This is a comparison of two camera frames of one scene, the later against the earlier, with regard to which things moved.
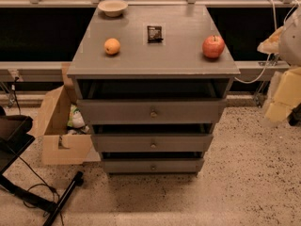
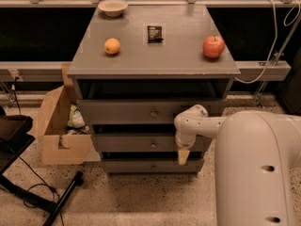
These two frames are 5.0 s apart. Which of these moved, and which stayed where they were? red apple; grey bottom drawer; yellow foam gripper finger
Moved: yellow foam gripper finger
Stayed: grey bottom drawer; red apple
